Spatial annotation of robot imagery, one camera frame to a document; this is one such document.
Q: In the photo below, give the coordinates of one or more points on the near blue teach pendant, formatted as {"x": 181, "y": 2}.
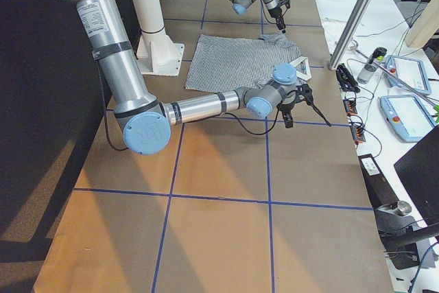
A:
{"x": 407, "y": 116}

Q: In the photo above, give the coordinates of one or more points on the far blue teach pendant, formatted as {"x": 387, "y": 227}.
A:
{"x": 410, "y": 71}

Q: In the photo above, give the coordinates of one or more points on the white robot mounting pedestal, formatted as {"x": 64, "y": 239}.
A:
{"x": 157, "y": 54}

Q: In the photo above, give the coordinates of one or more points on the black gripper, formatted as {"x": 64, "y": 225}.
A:
{"x": 285, "y": 108}
{"x": 277, "y": 18}

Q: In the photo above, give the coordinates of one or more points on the blue teach pendant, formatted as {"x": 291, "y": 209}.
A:
{"x": 410, "y": 71}
{"x": 407, "y": 116}

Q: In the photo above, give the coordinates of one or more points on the black spare gripper on table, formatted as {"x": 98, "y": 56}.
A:
{"x": 346, "y": 80}

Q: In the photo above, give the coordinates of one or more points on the black monitor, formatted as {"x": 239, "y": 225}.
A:
{"x": 418, "y": 172}

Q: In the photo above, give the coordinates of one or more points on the black box with white label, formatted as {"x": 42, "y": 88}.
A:
{"x": 380, "y": 193}

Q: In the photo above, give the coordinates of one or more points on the aluminium frame post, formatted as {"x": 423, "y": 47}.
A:
{"x": 351, "y": 26}

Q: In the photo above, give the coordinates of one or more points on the striped polo shirt white collar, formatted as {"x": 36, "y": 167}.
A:
{"x": 222, "y": 64}

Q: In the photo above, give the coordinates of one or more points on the brown paper table cover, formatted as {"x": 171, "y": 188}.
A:
{"x": 228, "y": 205}

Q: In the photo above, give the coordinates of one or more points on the orange black connector block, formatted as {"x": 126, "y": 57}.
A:
{"x": 355, "y": 122}

